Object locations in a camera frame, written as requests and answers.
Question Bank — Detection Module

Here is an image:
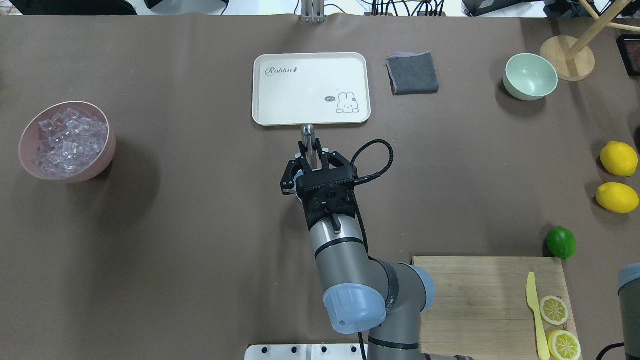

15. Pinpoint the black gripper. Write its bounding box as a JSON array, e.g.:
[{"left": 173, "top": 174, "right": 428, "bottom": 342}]
[{"left": 279, "top": 139, "right": 358, "bottom": 230}]

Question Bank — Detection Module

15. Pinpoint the steel muddler black tip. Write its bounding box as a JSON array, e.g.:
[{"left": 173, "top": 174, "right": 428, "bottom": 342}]
[{"left": 301, "top": 123, "right": 320, "bottom": 171}]

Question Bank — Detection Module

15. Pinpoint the light blue cup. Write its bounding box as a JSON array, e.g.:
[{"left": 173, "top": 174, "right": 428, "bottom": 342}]
[{"left": 292, "top": 170, "right": 304, "bottom": 203}]

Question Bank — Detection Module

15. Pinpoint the pink bowl of ice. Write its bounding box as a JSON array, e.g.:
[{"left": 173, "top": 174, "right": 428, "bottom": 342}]
[{"left": 18, "top": 101, "right": 117, "bottom": 184}]

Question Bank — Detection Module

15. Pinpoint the cream rabbit tray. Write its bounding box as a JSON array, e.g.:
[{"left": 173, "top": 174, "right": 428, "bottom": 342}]
[{"left": 251, "top": 52, "right": 371, "bottom": 126}]

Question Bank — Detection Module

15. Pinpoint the grey folded cloth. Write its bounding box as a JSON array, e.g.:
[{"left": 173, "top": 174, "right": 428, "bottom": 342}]
[{"left": 386, "top": 51, "right": 440, "bottom": 95}]

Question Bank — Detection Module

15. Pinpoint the wooden cutting board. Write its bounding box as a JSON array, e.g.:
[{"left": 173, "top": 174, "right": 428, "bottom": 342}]
[{"left": 412, "top": 256, "right": 571, "bottom": 360}]

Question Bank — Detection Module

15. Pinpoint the mint green bowl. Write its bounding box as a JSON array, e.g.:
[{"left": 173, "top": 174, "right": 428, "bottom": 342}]
[{"left": 503, "top": 53, "right": 559, "bottom": 101}]

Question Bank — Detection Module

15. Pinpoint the green lime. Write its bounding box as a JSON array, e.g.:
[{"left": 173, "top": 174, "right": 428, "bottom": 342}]
[{"left": 545, "top": 226, "right": 578, "bottom": 260}]

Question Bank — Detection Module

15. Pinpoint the wooden mug tree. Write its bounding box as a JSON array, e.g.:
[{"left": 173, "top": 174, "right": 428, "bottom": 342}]
[{"left": 539, "top": 0, "right": 640, "bottom": 82}]

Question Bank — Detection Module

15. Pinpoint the yellow plastic knife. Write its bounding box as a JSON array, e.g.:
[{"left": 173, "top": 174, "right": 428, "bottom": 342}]
[{"left": 525, "top": 272, "right": 551, "bottom": 360}]

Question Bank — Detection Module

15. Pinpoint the lemon half upper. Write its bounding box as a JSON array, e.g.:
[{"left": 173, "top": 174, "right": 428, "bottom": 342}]
[{"left": 547, "top": 330, "right": 582, "bottom": 360}]

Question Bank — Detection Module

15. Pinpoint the yellow lemon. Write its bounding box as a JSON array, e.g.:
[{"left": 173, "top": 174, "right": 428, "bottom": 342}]
[
  {"left": 595, "top": 182, "right": 640, "bottom": 214},
  {"left": 599, "top": 141, "right": 639, "bottom": 177}
]

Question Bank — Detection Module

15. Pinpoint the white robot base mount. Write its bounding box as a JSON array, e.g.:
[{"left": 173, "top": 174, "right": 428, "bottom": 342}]
[{"left": 244, "top": 343, "right": 364, "bottom": 360}]

